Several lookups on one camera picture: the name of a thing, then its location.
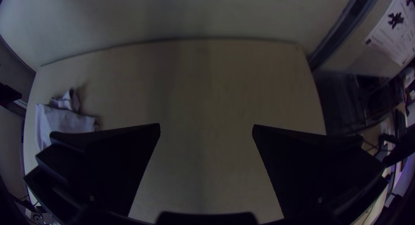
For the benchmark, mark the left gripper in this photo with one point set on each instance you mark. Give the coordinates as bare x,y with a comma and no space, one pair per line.
81,100

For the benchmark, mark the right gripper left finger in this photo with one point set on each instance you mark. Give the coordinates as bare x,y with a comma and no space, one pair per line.
123,160

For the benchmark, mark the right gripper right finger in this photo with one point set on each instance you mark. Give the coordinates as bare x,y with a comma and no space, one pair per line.
298,166

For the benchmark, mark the white t-shirt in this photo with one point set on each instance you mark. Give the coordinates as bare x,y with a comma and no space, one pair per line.
61,118

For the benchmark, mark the white paper poster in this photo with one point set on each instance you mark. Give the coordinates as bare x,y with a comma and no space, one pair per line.
394,27

